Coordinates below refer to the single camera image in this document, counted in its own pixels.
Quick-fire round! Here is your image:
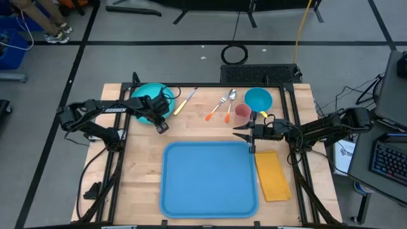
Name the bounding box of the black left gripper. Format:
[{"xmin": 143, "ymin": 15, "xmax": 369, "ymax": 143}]
[{"xmin": 139, "ymin": 92, "xmax": 171, "ymax": 134}]

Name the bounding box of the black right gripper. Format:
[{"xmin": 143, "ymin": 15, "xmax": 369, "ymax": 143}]
[{"xmin": 233, "ymin": 111, "xmax": 292, "ymax": 155}]

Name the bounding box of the teal plate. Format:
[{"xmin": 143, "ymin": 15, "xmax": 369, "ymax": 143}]
[{"xmin": 130, "ymin": 82, "xmax": 176, "ymax": 125}]

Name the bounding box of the pink cup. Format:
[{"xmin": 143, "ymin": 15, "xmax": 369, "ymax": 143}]
[{"xmin": 234, "ymin": 103, "xmax": 252, "ymax": 127}]

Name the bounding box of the knife with yellow handle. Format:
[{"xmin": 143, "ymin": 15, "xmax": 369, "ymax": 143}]
[{"xmin": 172, "ymin": 87, "xmax": 198, "ymax": 116}]

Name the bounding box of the spoon with orange handle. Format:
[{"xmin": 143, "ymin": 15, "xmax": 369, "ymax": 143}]
[{"xmin": 224, "ymin": 88, "xmax": 237, "ymax": 124}]

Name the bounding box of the blue bowl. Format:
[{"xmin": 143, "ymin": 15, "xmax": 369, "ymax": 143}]
[{"xmin": 244, "ymin": 87, "xmax": 273, "ymax": 114}]

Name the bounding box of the fork with orange handle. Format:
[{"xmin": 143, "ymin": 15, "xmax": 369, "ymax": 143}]
[{"xmin": 205, "ymin": 92, "xmax": 230, "ymax": 122}]

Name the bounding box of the yellow cloth napkin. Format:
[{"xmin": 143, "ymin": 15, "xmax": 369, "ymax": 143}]
[{"xmin": 254, "ymin": 149, "xmax": 293, "ymax": 202}]

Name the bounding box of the blue plastic tray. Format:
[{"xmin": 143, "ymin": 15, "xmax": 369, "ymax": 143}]
[{"xmin": 158, "ymin": 141, "xmax": 259, "ymax": 219}]

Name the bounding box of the black floor bar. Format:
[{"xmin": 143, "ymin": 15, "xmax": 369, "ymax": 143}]
[{"xmin": 106, "ymin": 5, "xmax": 162, "ymax": 17}]

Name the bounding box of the white printed box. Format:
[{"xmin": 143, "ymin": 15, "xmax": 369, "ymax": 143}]
[{"xmin": 333, "ymin": 139, "xmax": 356, "ymax": 176}]

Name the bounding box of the grey desk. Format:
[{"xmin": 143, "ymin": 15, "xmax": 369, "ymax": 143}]
[{"xmin": 348, "ymin": 116, "xmax": 407, "ymax": 204}]

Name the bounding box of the black room divider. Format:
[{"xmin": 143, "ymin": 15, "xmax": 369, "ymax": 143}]
[{"xmin": 149, "ymin": 0, "xmax": 325, "ymax": 29}]

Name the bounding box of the person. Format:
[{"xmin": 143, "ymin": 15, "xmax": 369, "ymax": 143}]
[{"xmin": 9, "ymin": 0, "xmax": 73, "ymax": 45}]

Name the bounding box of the black floor fan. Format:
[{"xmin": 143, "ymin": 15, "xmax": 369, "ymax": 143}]
[{"xmin": 355, "ymin": 72, "xmax": 385, "ymax": 106}]

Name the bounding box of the black backlit keyboard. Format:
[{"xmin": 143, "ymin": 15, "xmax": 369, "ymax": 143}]
[{"xmin": 370, "ymin": 139, "xmax": 407, "ymax": 187}]

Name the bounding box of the blue storage bin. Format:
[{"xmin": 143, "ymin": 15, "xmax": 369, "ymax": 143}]
[
  {"xmin": 0, "ymin": 28, "xmax": 29, "ymax": 71},
  {"xmin": 0, "ymin": 0, "xmax": 45, "ymax": 32}
]

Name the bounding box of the grey raised desk panel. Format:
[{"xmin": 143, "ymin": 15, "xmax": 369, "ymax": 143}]
[{"xmin": 375, "ymin": 50, "xmax": 407, "ymax": 128}]

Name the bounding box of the black metal table frame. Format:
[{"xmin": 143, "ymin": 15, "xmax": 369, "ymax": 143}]
[{"xmin": 74, "ymin": 71, "xmax": 343, "ymax": 229}]

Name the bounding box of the coiled black cable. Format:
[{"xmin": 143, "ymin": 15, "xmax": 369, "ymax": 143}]
[{"xmin": 221, "ymin": 43, "xmax": 249, "ymax": 66}]

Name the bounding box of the black bracket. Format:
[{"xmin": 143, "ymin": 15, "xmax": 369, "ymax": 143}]
[{"xmin": 83, "ymin": 181, "xmax": 102, "ymax": 200}]

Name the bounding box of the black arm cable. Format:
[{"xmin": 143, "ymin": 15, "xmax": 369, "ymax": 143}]
[{"xmin": 76, "ymin": 148, "xmax": 107, "ymax": 220}]

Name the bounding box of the yellow cable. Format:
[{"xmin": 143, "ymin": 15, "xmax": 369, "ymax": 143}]
[{"xmin": 292, "ymin": 0, "xmax": 314, "ymax": 64}]

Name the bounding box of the white cable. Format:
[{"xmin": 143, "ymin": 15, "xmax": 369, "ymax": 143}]
[{"xmin": 0, "ymin": 9, "xmax": 34, "ymax": 52}]

